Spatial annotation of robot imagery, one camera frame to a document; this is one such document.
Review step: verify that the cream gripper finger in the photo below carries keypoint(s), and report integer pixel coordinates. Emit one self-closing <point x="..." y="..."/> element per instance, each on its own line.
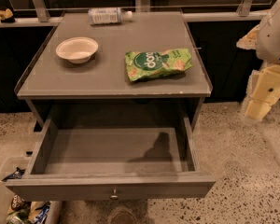
<point x="249" y="40"/>

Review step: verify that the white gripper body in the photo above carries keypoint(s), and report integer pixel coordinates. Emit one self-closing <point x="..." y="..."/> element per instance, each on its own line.
<point x="274" y="41"/>

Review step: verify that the grey top drawer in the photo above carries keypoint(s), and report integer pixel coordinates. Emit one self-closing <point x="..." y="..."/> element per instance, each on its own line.
<point x="85" y="159"/>

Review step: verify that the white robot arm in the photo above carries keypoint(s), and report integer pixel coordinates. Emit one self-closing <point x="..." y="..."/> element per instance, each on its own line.
<point x="268" y="39"/>

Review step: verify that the grey cabinet with glass top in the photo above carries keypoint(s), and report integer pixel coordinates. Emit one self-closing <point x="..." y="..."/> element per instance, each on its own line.
<point x="50" y="78"/>

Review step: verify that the brass drawer knob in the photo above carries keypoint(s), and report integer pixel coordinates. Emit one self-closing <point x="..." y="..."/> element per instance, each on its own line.
<point x="114" y="196"/>

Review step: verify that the green chip bag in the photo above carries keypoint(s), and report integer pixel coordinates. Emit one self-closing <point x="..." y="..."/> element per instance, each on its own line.
<point x="154" y="64"/>

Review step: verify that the clear plastic bottle white label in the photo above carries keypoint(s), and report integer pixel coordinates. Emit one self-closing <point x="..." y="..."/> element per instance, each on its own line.
<point x="108" y="15"/>

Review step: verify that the white paper bowl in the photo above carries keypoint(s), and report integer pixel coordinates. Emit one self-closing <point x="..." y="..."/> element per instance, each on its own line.
<point x="77" y="50"/>

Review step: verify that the small yellow black object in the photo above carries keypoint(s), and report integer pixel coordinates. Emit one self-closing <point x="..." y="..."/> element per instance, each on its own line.
<point x="6" y="15"/>

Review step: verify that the blue snack wrapper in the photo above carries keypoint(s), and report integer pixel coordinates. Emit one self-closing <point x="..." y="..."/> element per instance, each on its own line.
<point x="17" y="174"/>

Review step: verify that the grey bin of snacks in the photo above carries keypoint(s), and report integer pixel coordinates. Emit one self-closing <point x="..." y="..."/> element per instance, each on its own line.
<point x="8" y="167"/>

